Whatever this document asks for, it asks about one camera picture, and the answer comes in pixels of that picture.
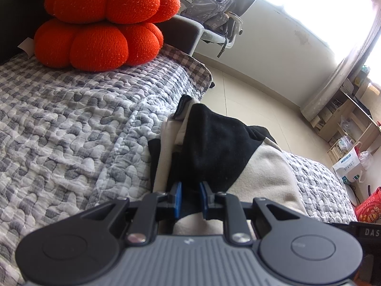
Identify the red object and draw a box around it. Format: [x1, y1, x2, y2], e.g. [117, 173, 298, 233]
[354, 185, 381, 225]

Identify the grey jacket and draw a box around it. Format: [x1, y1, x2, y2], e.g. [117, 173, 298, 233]
[180, 0, 238, 34]

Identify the wide window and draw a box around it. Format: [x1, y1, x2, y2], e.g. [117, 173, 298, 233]
[238, 0, 380, 64]

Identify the beige printed sweatshirt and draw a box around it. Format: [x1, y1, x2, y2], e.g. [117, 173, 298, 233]
[152, 95, 308, 236]

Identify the wooden shelf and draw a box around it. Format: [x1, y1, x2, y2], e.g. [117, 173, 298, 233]
[310, 66, 381, 168]

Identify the white plastic bag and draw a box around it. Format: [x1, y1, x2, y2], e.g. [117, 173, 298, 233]
[356, 150, 375, 183]

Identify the grey checked quilt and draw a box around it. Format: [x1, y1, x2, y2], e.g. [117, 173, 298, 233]
[0, 43, 358, 286]

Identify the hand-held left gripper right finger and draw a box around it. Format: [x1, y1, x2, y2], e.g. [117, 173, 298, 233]
[199, 181, 301, 246]

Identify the narrow window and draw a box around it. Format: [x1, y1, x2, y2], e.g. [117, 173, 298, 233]
[362, 49, 381, 82]

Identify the white and blue paper bag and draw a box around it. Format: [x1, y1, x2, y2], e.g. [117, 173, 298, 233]
[331, 145, 366, 184]

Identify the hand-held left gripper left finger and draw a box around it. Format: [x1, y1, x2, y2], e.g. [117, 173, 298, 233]
[79, 181, 183, 246]

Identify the grey sofa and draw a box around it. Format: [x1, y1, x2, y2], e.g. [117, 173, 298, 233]
[0, 0, 206, 66]

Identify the grey curtain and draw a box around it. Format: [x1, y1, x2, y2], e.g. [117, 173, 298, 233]
[299, 14, 381, 123]

